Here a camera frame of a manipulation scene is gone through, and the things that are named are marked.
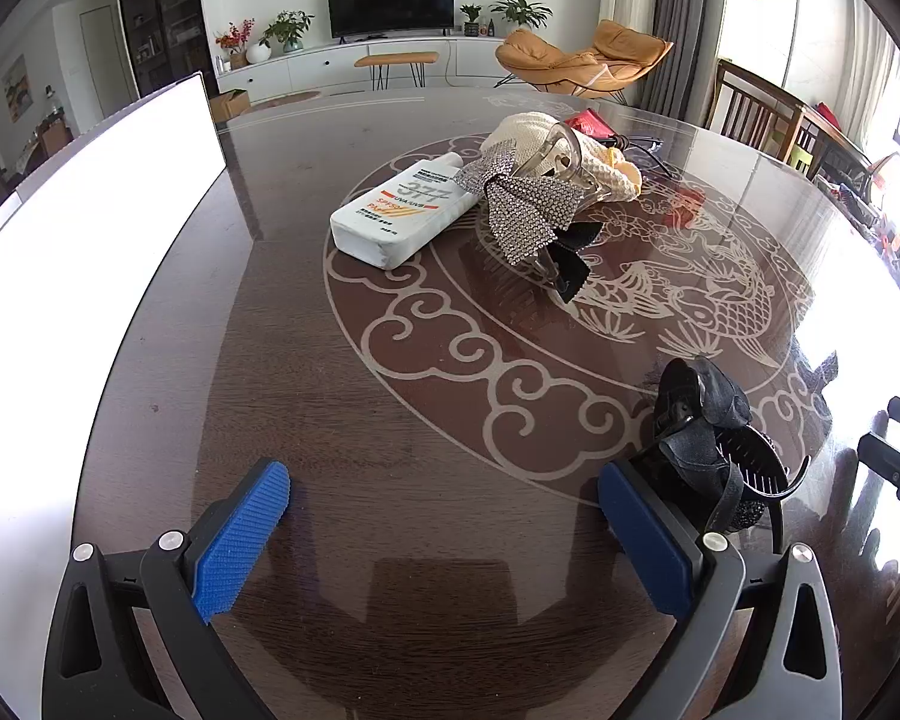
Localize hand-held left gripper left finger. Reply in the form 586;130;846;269
43;459;293;720

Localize black-armed eyeglasses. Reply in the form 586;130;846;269
611;133;680;181

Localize cream knit glove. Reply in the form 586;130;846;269
482;111;644;203

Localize wooden bench with metal legs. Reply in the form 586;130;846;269
354;51;440;91

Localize rhinestone bow hair clip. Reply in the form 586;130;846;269
452;139;582;265

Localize flat screen television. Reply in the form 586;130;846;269
326;0;457;42

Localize cardboard box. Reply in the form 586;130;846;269
208;88;252;123

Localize white storage container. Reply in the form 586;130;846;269
0;71;230;691

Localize white sunscreen bottle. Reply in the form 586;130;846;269
330;154;485;271

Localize framed wall painting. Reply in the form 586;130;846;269
1;54;31;112

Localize dark glass-door bookcase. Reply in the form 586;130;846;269
115;0;209;98

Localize leafy green potted plant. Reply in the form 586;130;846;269
259;10;316;53

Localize grey curtain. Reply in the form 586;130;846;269
637;0;728;121

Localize dark wooden chair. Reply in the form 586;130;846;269
705;58;803;158

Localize broad-leaf potted plant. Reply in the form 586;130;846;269
489;0;554;35

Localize clear plastic hair claw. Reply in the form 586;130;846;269
523;122;612;203

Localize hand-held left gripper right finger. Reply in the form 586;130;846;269
597;459;847;720

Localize red flower arrangement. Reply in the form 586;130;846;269
214;19;256;70

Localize black bow hair clip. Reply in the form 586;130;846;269
534;221;607;306

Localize red snack packet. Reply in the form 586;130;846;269
566;109;617;142

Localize orange rocking chair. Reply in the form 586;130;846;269
493;19;674;106

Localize white television cabinet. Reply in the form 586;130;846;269
216;36;511;96

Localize black flower hair claw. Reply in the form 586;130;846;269
647;356;812;552

